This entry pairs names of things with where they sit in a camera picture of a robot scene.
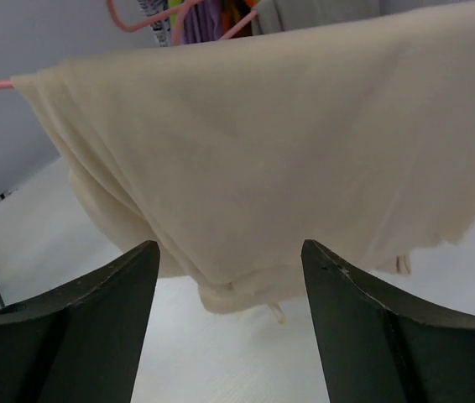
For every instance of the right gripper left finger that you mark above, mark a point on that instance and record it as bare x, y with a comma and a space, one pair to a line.
81, 341

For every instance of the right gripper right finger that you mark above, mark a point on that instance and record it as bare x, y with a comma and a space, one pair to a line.
378, 343

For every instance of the beige trousers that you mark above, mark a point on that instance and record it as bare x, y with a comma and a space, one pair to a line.
231, 154

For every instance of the pink wire hanger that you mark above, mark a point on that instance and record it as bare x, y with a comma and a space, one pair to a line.
180, 11

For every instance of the green hanger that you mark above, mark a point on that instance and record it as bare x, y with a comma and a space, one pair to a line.
174, 3

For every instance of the black white patterned garment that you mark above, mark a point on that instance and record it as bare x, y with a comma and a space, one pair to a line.
161, 28

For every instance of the purple garment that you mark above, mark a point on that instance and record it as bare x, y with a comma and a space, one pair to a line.
203, 23

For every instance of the grey garment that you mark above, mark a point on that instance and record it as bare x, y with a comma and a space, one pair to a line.
286, 15

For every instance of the orange black patterned garment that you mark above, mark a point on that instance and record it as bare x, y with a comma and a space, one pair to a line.
235, 10

